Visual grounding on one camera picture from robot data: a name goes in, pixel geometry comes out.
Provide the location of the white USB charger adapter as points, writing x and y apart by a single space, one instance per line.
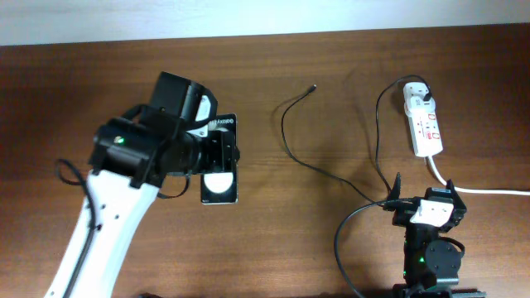
418 99

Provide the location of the black smartphone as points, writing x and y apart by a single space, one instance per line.
219 184

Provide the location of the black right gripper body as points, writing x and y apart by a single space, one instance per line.
402 214

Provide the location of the white power strip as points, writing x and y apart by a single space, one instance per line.
425 133

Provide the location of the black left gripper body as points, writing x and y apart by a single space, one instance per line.
200 152

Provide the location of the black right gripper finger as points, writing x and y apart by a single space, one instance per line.
396 189
457 201

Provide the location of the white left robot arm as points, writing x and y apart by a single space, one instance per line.
108 220

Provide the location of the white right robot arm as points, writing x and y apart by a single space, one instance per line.
431 260

